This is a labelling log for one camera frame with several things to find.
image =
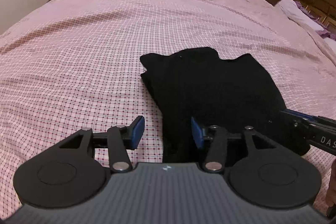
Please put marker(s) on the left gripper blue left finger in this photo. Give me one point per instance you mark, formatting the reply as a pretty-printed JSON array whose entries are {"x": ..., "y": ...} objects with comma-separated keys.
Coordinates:
[{"x": 123, "y": 138}]

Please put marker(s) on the person's right hand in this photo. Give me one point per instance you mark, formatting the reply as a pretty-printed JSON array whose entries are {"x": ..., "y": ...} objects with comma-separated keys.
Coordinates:
[{"x": 330, "y": 194}]

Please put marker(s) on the pale pink pillow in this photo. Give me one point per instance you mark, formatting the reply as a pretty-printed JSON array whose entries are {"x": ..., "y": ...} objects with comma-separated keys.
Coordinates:
[{"x": 291, "y": 10}]

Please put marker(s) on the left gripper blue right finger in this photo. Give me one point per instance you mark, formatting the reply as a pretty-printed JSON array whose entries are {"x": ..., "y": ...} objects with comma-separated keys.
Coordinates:
[{"x": 211, "y": 143}]

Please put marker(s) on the black knit cardigan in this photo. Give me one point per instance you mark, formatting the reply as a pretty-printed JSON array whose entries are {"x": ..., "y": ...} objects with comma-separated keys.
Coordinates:
[{"x": 197, "y": 85}]

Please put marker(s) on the pink checked bed cover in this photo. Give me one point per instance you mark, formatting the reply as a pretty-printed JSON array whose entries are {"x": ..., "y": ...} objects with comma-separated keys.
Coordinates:
[{"x": 75, "y": 63}]

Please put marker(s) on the blue finger of the right gripper seen afar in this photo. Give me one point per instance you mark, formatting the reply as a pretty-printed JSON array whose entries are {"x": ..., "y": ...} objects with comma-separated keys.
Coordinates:
[{"x": 298, "y": 114}]

